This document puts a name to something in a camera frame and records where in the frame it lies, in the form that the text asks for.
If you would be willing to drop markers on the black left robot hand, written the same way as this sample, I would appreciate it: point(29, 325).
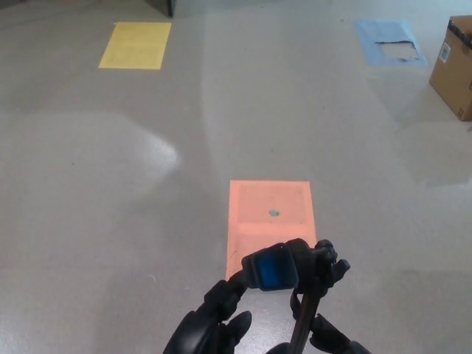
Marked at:
point(206, 328)

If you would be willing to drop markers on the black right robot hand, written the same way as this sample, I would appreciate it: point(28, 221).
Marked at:
point(332, 337)

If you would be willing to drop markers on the black telescopic phone stand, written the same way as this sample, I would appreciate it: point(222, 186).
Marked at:
point(274, 271)

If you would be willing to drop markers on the orange paper sheet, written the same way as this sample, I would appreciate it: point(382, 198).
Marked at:
point(254, 221)

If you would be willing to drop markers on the small green dot sticker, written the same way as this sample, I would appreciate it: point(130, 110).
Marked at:
point(273, 212)

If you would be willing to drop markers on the brown cardboard box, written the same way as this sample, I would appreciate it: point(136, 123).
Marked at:
point(451, 85)

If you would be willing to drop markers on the yellow paper sheet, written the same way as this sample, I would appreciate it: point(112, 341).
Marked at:
point(134, 46)

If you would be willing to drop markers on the torn blue paper sheet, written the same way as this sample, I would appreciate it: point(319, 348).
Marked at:
point(368, 35)

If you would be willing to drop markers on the dark furniture base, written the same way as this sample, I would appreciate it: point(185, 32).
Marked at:
point(169, 7)

